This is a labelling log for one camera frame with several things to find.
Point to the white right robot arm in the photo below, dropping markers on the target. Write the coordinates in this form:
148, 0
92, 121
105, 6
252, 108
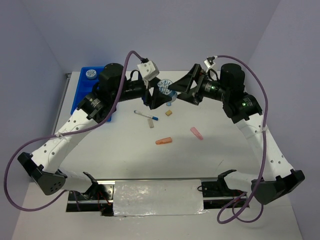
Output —
279, 176

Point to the white marker blue cap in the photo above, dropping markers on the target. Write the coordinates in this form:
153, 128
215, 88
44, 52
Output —
146, 115

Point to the orange pen cap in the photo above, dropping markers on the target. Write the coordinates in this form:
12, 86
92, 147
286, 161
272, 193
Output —
162, 141

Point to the tan eraser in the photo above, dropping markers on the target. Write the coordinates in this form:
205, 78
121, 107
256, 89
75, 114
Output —
168, 113

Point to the silver foil tape sheet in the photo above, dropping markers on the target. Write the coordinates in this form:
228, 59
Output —
157, 198

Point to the blue plastic divided bin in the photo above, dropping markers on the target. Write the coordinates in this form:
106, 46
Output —
82, 95

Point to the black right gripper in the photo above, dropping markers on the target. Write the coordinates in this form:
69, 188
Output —
184, 85

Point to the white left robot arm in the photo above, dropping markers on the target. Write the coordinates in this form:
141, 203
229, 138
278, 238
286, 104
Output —
43, 165

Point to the grey eraser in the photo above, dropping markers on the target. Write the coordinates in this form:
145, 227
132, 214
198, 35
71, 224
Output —
150, 123

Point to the pink pen cap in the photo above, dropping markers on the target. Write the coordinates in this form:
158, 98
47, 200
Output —
196, 133

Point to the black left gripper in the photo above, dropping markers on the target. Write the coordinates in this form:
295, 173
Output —
155, 100

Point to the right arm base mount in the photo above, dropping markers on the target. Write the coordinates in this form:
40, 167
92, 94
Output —
217, 188

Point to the blue jar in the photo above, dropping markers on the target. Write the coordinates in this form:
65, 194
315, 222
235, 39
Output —
163, 86
91, 74

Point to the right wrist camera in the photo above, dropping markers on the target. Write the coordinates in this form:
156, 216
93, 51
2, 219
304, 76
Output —
210, 63

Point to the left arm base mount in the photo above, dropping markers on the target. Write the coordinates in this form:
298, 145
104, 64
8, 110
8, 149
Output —
100, 192

